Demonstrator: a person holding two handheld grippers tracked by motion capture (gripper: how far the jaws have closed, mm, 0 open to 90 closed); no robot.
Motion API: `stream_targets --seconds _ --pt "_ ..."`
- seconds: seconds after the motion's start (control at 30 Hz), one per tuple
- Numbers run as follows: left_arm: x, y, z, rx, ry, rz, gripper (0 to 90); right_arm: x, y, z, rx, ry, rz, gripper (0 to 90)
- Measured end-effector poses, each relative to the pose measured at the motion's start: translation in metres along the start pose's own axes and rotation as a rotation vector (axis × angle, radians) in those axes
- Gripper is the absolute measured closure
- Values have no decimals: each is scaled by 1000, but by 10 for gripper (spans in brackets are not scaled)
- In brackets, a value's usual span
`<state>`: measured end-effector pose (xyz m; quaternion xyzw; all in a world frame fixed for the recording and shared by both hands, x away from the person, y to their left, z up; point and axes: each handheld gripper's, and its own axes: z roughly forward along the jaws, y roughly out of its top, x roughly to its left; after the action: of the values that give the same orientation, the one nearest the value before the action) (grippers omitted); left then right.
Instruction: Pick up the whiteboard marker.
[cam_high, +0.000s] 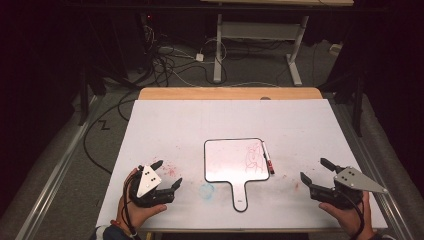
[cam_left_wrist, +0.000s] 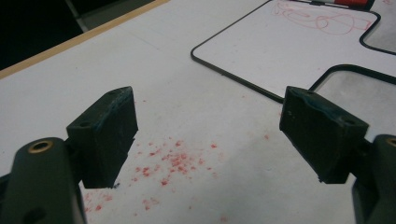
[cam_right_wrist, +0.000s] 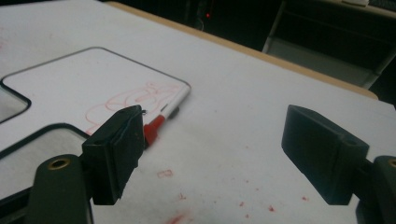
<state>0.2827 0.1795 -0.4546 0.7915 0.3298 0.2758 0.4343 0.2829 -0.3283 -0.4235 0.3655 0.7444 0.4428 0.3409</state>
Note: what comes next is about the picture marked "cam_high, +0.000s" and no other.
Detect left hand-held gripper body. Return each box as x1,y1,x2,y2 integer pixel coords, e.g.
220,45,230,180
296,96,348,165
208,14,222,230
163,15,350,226
128,164,176,209

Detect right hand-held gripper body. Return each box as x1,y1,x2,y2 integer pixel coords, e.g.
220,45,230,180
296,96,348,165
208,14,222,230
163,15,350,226
308,165,390,210

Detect red whiteboard marker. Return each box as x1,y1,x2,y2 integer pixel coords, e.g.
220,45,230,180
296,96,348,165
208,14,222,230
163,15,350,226
261,141,276,175

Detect small whiteboard with handle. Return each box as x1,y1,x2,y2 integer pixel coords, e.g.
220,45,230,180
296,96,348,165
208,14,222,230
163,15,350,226
203,137,271,213

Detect person's left hand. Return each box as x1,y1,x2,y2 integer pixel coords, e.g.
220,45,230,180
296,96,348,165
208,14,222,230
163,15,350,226
116,167,168,235

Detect person's right hand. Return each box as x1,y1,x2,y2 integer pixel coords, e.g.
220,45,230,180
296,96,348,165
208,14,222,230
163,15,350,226
318,191,376,240

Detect black metal stand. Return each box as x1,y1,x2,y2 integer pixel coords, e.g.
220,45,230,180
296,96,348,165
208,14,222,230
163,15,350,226
352,76,365,138

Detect white table cover sheet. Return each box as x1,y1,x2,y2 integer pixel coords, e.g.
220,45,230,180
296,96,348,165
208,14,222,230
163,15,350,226
95,99,389,231

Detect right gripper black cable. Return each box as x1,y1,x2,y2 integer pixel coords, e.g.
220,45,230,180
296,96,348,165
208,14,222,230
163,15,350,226
339,190,366,240

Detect black cable on floor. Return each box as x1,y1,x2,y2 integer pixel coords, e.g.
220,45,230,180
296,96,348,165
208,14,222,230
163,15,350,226
82,89,138,176

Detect tangle of cables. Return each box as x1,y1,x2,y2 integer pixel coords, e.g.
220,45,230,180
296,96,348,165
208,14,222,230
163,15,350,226
139,19,218,88

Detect white metal desk frame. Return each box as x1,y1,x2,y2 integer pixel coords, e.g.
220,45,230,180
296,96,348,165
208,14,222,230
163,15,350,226
213,13,310,87

